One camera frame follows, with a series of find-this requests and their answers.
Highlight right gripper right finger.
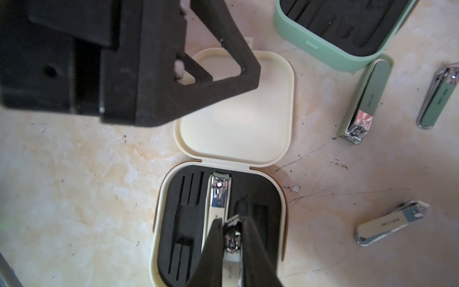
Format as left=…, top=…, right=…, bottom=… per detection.
left=241, top=216, right=282, bottom=287

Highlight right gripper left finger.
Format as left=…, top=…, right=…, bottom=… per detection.
left=187, top=218, right=224, bottom=287

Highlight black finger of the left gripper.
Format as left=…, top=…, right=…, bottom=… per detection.
left=100, top=1, right=261, bottom=127

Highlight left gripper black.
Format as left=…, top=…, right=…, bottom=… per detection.
left=1, top=1, right=118, bottom=115

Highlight large cream nail clipper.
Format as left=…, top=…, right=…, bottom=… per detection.
left=202, top=172, right=232, bottom=250

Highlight cream case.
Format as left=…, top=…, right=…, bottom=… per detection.
left=149, top=51, right=295, bottom=287

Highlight small cream nail clipper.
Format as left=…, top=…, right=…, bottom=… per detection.
left=355, top=200, right=430, bottom=246

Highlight large green nail clipper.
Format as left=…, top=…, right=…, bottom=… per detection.
left=337, top=54, right=394, bottom=145

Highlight green nail clipper case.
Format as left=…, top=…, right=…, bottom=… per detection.
left=273, top=0, right=418, bottom=72

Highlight small green nail clipper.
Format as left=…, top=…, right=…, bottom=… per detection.
left=416, top=63, right=459, bottom=130

